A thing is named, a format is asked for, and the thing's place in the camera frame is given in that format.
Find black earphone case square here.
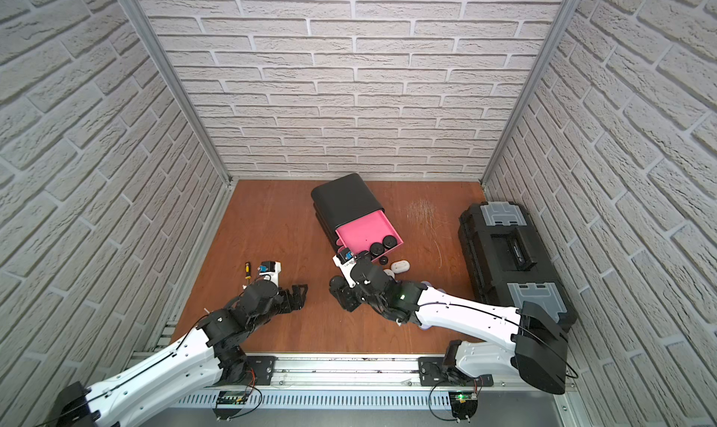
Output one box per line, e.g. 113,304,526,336
369,242,386,258

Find black earphone case round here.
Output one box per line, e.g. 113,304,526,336
382,235,398,250

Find black drawer cabinet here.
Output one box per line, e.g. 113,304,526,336
311,173,384,251

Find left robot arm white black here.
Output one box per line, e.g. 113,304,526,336
44,279,308,426

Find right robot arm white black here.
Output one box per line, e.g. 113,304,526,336
330,254,578,394

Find left controller board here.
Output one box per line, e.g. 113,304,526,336
213,391,252,421

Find controller board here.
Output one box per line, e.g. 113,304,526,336
448,392,479,423
213,391,252,421

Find black toolbox grey latches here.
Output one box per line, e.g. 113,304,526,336
459,202,577,333

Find right controller board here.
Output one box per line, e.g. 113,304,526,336
448,392,479,423

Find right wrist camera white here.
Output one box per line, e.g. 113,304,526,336
333,247,357,279

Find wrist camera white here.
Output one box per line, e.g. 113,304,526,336
257,261,282,286
333,247,357,279

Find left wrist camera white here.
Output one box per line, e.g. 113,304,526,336
257,261,282,286

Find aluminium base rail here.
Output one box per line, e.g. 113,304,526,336
172,353,567,416

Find left aluminium corner post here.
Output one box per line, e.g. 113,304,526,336
117,0,232,187

